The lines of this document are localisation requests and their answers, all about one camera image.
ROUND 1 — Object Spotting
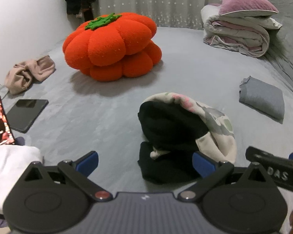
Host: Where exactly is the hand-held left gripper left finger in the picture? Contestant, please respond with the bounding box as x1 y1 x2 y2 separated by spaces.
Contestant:
23 151 113 202

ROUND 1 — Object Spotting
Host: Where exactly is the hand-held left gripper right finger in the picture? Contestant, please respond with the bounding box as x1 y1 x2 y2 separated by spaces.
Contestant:
177 151 274 203

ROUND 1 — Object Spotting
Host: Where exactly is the cream and black sweatshirt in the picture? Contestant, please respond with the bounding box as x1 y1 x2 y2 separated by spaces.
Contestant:
137 92 237 185

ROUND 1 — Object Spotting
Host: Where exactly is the folded grey sweater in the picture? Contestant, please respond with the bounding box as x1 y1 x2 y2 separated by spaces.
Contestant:
239 76 285 121

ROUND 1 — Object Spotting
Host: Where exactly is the folded white garment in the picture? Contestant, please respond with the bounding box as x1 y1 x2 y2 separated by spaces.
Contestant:
0 145 43 212

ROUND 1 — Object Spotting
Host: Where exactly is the black tablet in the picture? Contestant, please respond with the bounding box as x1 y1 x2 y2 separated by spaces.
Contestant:
6 99 49 134

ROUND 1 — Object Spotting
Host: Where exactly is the phone with lit screen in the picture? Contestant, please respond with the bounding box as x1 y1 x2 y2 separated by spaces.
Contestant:
0 95 15 149

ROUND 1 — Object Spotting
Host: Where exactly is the crumpled beige garment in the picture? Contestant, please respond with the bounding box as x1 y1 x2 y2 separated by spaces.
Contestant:
4 55 56 95

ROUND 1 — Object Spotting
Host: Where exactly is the grey quilted blanket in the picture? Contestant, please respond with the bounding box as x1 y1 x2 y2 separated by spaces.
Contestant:
257 0 293 100

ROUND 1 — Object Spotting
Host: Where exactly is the orange pumpkin plush pillow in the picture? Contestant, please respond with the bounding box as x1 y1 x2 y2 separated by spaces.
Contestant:
62 12 163 82

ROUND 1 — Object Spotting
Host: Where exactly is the folded white pink quilt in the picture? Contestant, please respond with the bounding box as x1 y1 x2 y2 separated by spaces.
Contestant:
201 4 283 58

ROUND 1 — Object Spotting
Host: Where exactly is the purple pillow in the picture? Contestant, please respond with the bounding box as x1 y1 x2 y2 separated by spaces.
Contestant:
218 0 280 17

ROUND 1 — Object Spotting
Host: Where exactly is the grey star curtain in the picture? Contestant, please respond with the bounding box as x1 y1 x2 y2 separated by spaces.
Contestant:
95 0 235 31

